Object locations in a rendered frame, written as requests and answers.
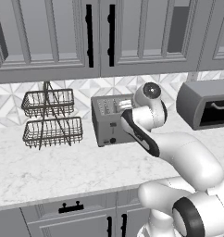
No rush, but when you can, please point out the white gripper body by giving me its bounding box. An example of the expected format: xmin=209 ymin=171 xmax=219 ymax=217
xmin=118 ymin=98 xmax=134 ymax=113

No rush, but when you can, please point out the grey toaster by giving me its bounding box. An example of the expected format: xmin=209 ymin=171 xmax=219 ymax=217
xmin=91 ymin=94 xmax=142 ymax=148

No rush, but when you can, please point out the grey bread box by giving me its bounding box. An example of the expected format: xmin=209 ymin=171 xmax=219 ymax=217
xmin=175 ymin=79 xmax=224 ymax=131

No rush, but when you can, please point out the grey drawer front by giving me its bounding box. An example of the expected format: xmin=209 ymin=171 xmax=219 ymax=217
xmin=20 ymin=192 xmax=118 ymax=224

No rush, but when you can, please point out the grey base cupboard door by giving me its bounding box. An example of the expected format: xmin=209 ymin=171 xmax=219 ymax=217
xmin=116 ymin=188 xmax=154 ymax=237
xmin=25 ymin=208 xmax=118 ymax=237

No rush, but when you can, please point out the two-tier wire basket stand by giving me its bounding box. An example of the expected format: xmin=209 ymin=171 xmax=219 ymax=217
xmin=20 ymin=81 xmax=85 ymax=151

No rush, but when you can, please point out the grey wall cupboard door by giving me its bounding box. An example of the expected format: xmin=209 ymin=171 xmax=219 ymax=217
xmin=0 ymin=0 xmax=101 ymax=85
xmin=99 ymin=0 xmax=201 ymax=79
xmin=196 ymin=0 xmax=224 ymax=72

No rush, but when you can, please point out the bread box handle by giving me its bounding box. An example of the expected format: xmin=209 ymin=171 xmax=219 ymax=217
xmin=210 ymin=102 xmax=224 ymax=111

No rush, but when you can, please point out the black drawer handle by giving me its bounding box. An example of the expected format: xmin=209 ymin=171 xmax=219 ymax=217
xmin=57 ymin=200 xmax=85 ymax=215

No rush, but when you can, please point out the black base cupboard handle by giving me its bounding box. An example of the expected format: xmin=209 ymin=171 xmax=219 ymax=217
xmin=120 ymin=213 xmax=128 ymax=237
xmin=106 ymin=216 xmax=113 ymax=237

